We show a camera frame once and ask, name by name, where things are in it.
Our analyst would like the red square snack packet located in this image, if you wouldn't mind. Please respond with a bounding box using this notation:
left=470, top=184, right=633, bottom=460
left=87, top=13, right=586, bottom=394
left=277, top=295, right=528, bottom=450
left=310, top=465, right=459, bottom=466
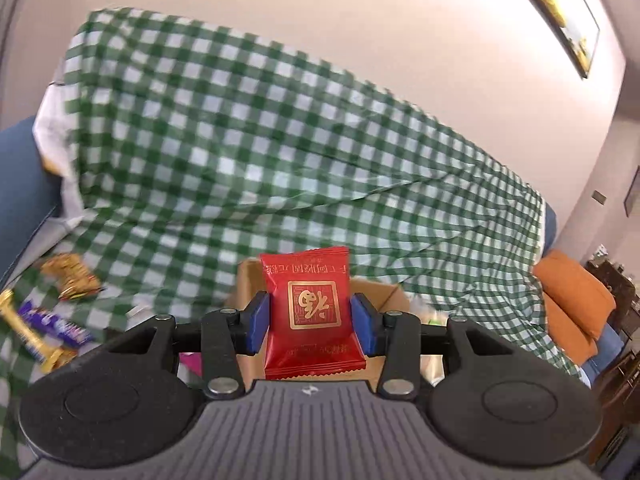
left=260, top=246, right=366, bottom=380

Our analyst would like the yellow Alpenliebe candy bar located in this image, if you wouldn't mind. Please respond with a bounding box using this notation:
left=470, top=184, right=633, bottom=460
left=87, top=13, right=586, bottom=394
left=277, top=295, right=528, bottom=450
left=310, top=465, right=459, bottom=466
left=0, top=289, right=77, bottom=373

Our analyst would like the brown cardboard box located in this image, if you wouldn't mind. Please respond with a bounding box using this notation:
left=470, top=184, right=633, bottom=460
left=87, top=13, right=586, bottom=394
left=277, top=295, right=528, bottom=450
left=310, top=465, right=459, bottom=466
left=227, top=258, right=445, bottom=390

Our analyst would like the clear plastic snack wrapper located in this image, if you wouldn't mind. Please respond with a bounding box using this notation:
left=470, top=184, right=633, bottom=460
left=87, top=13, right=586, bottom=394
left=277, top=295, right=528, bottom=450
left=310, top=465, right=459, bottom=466
left=409, top=295, right=448, bottom=326

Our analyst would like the purple silver stick sachet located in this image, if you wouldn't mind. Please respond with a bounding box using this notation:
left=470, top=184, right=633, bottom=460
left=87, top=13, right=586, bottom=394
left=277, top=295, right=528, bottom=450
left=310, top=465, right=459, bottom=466
left=178, top=352, right=202, bottom=385

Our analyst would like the green white checkered cloth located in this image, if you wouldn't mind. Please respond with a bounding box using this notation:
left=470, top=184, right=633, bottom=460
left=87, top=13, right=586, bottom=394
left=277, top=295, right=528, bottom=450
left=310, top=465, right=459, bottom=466
left=3, top=8, right=599, bottom=479

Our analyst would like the purple snack wrapper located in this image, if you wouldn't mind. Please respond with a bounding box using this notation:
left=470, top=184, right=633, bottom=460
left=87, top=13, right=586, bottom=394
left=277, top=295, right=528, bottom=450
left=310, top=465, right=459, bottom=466
left=17, top=301, right=93, bottom=350

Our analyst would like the clear bag of crackers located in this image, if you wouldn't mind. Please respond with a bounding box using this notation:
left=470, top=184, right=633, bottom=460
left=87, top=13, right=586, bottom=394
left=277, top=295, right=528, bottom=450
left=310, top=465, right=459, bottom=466
left=40, top=252, right=102, bottom=300

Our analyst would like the orange pillow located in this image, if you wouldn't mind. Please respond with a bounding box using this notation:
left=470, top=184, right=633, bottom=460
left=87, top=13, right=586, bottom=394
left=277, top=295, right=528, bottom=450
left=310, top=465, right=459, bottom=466
left=533, top=249, right=616, bottom=366

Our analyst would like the blue sofa cushion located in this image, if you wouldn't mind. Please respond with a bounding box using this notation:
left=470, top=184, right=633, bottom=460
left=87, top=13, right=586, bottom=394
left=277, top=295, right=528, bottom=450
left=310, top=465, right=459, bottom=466
left=1, top=117, right=66, bottom=286

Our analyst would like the dark side table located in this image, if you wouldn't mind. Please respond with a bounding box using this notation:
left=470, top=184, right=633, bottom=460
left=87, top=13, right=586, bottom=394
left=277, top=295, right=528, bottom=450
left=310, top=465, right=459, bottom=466
left=582, top=258, right=639, bottom=466

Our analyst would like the white paper bag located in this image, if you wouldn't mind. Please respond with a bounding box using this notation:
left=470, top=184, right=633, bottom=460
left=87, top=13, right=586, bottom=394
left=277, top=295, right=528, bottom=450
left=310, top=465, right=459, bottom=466
left=32, top=81, right=85, bottom=229

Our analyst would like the framed wall picture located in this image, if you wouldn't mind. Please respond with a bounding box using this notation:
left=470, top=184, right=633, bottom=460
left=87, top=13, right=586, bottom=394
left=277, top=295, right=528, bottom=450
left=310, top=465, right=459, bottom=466
left=530, top=0, right=600, bottom=78

